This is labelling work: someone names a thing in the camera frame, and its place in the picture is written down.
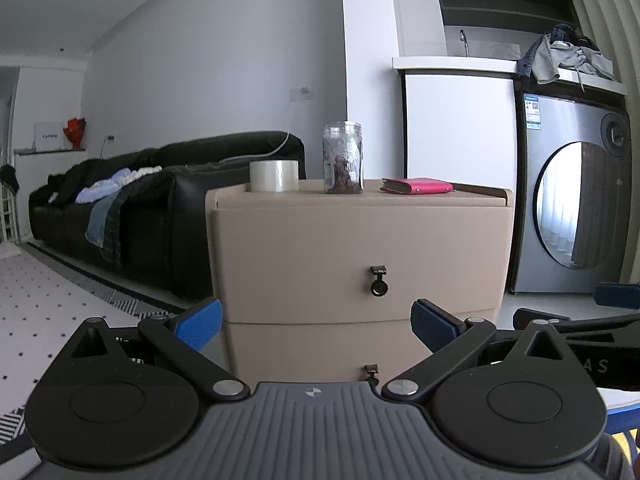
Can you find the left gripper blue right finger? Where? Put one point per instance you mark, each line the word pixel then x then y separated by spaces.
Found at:
pixel 456 345

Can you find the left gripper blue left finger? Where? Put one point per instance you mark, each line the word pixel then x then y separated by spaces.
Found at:
pixel 177 344

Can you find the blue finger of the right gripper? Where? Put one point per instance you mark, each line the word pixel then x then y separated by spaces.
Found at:
pixel 617 295

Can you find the black top drawer ring handle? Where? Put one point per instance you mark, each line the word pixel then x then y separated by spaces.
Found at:
pixel 379 287

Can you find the black drawer ring handle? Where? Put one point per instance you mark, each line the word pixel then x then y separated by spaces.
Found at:
pixel 379 287
pixel 371 374

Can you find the beige plastic drawer cabinet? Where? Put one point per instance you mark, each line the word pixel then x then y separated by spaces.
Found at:
pixel 331 352

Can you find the silver washing machine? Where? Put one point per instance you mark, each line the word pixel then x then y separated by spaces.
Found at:
pixel 573 194

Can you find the black leather sofa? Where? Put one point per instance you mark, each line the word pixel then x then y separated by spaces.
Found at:
pixel 156 229

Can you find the white dotted floor rug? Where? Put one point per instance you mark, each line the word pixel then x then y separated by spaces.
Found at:
pixel 42 304

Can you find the pink wallet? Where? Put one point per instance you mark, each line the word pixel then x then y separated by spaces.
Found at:
pixel 416 186

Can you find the clothes pile on sofa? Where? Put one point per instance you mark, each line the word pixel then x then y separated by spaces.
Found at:
pixel 102 195

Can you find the clear tape roll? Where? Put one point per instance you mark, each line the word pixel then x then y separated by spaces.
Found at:
pixel 274 176

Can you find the white cabinet under counter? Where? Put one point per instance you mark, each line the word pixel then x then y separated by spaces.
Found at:
pixel 461 129

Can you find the glass jar with dried fruit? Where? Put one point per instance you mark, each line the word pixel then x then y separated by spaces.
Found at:
pixel 342 158

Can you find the red object on shelf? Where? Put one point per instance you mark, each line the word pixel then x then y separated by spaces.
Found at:
pixel 74 131

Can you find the white box on shelf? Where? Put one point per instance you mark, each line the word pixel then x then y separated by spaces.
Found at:
pixel 49 137

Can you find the grey clothes on counter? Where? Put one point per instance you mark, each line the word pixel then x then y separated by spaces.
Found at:
pixel 563 49

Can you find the white countertop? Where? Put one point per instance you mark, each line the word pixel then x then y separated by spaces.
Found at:
pixel 495 67

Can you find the chrome faucet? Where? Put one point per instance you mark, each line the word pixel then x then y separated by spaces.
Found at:
pixel 465 42

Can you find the black bottom drawer ring handle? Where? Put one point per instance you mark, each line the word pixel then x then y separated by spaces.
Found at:
pixel 371 374

